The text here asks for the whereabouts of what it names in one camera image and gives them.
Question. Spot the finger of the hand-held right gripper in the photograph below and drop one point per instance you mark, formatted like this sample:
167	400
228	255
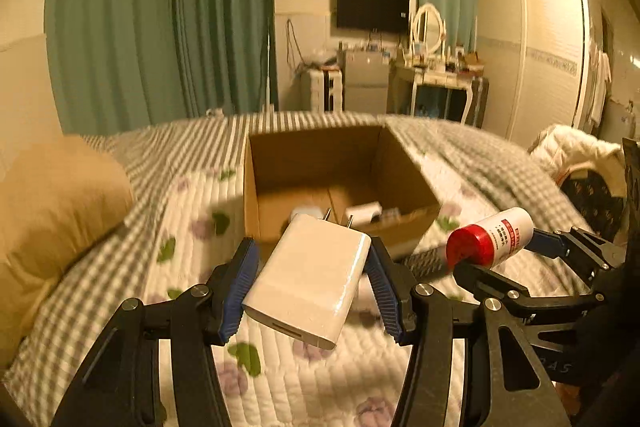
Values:
500	282
547	243

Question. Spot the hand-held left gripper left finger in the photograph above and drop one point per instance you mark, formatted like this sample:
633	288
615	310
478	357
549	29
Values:
240	287

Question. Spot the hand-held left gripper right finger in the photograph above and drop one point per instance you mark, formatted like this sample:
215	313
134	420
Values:
385	292

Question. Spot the red-capped white bottle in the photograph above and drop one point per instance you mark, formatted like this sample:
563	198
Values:
495	234

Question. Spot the white charger plug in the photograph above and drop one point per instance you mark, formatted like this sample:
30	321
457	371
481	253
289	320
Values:
310	282

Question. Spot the white silver cosmetic tube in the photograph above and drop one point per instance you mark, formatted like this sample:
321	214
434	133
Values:
362	212

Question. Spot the light blue earbud case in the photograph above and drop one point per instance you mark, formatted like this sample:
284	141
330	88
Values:
306	212

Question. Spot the brown cardboard box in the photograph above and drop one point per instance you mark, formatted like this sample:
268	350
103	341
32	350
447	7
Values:
310	157

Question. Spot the dark patterned chair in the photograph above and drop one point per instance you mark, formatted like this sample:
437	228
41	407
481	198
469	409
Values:
595	197

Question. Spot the white puffy jacket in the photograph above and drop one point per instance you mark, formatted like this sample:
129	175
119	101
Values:
575	147

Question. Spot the floral quilted white mat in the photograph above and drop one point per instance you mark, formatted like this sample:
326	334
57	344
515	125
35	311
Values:
300	382

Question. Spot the dark grey suitcase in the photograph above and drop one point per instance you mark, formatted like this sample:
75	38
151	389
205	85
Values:
478	102

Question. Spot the hanging white towels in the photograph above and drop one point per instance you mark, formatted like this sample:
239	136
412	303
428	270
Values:
600	77

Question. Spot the blue plastic basket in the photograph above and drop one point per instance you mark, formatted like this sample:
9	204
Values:
430	111

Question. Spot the white louvred wardrobe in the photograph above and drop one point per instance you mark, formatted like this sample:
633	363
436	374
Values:
545	57

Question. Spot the white dressing table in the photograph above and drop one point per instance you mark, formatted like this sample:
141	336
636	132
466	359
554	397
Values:
440	78

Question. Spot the tan pillow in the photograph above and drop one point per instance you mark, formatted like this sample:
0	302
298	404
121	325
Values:
60	207

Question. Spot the white ribbed suitcase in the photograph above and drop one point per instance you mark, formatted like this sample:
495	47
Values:
315	89

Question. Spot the grey small fridge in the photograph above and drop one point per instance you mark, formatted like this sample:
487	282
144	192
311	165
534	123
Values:
362	77

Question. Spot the white oval vanity mirror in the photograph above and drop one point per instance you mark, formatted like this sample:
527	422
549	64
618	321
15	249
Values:
426	27

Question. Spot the wide teal curtain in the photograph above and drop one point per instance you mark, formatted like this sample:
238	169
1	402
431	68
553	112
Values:
150	7

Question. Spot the black wall television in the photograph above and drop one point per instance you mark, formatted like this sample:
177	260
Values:
372	9

